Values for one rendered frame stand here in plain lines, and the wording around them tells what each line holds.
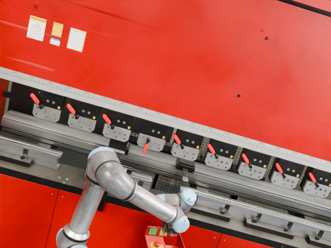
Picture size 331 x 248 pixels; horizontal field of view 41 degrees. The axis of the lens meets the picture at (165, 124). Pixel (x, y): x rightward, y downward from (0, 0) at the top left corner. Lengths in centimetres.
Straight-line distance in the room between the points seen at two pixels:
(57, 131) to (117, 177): 122
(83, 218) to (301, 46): 136
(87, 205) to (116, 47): 87
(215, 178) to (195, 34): 103
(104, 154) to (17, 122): 121
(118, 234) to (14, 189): 65
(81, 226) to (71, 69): 88
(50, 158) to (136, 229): 64
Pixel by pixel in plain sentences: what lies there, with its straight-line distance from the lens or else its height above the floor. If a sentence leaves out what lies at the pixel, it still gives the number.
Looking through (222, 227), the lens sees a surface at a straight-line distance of 264.
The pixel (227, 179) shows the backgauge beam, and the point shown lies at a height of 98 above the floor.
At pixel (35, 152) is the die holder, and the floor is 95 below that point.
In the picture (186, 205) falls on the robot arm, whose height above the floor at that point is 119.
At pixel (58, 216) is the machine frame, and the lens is 269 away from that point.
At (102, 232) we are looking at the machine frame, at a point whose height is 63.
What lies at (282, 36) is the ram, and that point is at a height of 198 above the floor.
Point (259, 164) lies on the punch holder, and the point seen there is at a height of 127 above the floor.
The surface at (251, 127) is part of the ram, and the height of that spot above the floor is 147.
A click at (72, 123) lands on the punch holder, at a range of 251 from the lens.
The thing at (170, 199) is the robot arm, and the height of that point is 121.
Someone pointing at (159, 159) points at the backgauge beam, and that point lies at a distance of 286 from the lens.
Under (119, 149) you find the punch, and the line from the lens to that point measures 256.
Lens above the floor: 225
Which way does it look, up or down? 22 degrees down
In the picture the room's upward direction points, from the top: 18 degrees clockwise
